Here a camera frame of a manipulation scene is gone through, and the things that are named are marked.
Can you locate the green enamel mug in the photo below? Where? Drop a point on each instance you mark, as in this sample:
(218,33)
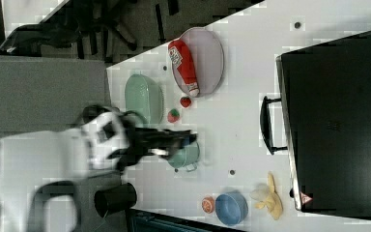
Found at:
(186,158)

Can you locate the red plush ketchup bottle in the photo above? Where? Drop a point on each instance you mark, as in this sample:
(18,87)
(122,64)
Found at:
(182,60)

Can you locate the green perforated colander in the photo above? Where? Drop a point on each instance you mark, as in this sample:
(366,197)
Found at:
(144,96)

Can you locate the red toy strawberry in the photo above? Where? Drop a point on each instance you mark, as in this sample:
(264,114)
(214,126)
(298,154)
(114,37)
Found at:
(185,102)
(173,115)

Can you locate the yellow plush banana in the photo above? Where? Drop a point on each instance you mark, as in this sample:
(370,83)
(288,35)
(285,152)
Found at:
(266,196)

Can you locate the blue bowl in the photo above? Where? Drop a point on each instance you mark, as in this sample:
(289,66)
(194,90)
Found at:
(231,208)

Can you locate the black toaster oven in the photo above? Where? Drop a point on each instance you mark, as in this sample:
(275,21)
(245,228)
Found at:
(325,92)

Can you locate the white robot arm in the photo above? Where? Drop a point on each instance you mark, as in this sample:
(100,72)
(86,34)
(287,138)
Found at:
(54,181)

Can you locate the grey round plate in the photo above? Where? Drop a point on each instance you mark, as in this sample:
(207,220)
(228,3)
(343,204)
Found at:
(208,58)

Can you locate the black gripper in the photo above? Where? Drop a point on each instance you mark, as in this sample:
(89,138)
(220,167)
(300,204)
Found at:
(143,141)

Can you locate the black oven door handle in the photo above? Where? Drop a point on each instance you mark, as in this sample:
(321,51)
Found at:
(265,125)

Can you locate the black cylinder post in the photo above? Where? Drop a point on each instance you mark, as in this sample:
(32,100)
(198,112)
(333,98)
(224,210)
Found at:
(114,200)

